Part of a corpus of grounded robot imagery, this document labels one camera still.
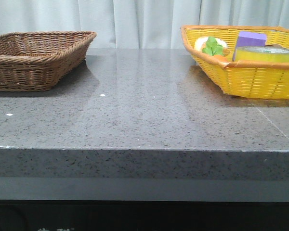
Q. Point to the yellow tape roll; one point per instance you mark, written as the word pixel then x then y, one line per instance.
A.
pixel 263 54

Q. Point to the white round toy bun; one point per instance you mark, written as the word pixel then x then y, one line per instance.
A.
pixel 200 43

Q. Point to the white curtain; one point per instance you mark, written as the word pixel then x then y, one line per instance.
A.
pixel 137 24

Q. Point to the orange toy carrot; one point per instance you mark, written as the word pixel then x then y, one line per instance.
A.
pixel 222 55

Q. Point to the green toy leaf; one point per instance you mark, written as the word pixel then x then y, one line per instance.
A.
pixel 213 46

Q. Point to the yellow woven basket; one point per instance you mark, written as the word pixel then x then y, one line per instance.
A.
pixel 249 79

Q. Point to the brown wicker basket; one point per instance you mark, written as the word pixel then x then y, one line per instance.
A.
pixel 36 61

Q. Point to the purple foam block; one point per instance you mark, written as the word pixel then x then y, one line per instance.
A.
pixel 246 38

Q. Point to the brown toy animal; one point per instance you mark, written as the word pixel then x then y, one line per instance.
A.
pixel 274 45

